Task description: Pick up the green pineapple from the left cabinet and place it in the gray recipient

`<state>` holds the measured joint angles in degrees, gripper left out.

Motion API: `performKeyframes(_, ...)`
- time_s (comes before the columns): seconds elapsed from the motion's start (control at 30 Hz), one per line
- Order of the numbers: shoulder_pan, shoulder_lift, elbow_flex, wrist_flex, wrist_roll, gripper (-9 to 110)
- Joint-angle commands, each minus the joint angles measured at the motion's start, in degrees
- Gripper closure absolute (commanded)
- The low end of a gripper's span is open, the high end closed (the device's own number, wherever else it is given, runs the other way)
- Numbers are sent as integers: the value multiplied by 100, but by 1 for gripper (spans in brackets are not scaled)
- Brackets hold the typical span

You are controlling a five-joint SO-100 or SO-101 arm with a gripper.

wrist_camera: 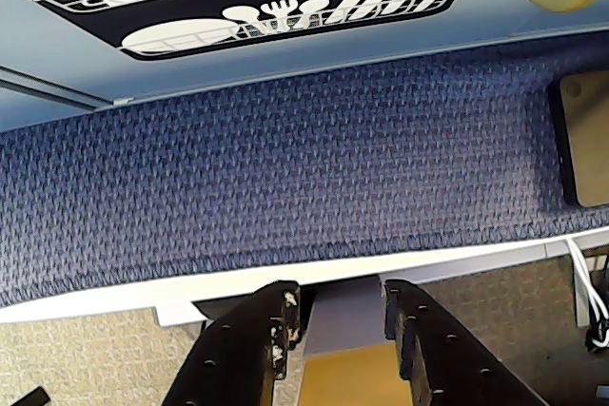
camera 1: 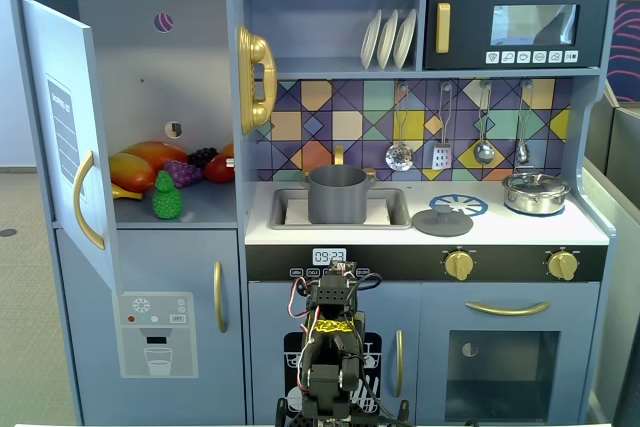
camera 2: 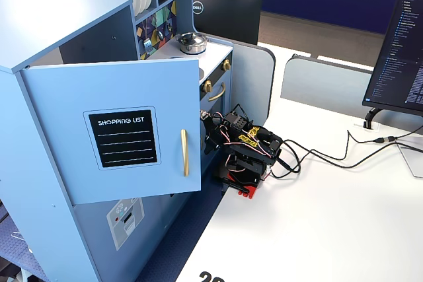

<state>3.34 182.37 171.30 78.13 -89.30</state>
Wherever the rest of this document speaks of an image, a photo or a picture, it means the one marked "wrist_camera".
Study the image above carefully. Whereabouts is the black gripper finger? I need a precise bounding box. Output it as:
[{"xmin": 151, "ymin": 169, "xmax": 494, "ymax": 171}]
[
  {"xmin": 383, "ymin": 277, "xmax": 549, "ymax": 406},
  {"xmin": 161, "ymin": 280, "xmax": 303, "ymax": 406}
]

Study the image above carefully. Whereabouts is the yellow wooden box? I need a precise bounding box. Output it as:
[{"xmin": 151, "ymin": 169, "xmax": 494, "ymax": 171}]
[{"xmin": 298, "ymin": 343, "xmax": 408, "ymax": 406}]

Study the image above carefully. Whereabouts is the blue woven carpet mat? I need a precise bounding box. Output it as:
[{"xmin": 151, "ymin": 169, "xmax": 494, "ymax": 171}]
[{"xmin": 0, "ymin": 51, "xmax": 609, "ymax": 308}]

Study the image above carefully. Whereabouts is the black flat object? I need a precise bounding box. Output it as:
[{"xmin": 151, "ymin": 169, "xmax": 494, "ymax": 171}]
[{"xmin": 0, "ymin": 386, "xmax": 50, "ymax": 406}]

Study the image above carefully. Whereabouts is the wooden board with black edge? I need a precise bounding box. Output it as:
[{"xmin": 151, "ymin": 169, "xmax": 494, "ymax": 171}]
[{"xmin": 545, "ymin": 68, "xmax": 609, "ymax": 209}]

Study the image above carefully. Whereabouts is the white table frame rail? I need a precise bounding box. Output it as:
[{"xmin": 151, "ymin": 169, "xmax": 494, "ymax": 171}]
[{"xmin": 0, "ymin": 223, "xmax": 609, "ymax": 329}]

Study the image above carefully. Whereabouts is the white cable bundle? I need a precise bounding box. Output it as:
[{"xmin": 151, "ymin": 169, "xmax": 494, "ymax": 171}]
[{"xmin": 564, "ymin": 237, "xmax": 609, "ymax": 351}]

